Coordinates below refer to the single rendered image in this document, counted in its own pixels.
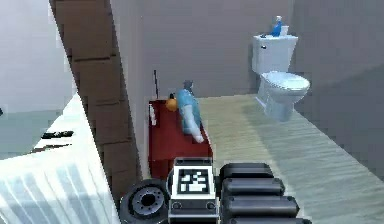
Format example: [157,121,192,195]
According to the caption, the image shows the white toilet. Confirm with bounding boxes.
[251,34,311,123]

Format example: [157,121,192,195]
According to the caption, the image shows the thin black rod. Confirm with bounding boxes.
[153,69,160,100]

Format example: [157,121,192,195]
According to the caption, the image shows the blue and white bottle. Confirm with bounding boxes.
[175,79,205,144]

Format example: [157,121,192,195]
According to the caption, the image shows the orange round bottle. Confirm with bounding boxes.
[165,93,178,112]

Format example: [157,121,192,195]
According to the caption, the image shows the black door handle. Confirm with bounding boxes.
[40,130,75,140]

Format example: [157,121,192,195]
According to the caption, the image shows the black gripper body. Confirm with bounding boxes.
[118,178,172,224]

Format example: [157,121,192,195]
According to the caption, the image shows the blue spray bottle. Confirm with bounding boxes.
[269,15,284,38]

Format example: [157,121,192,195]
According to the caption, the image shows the red cabinet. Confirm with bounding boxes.
[148,99,214,181]

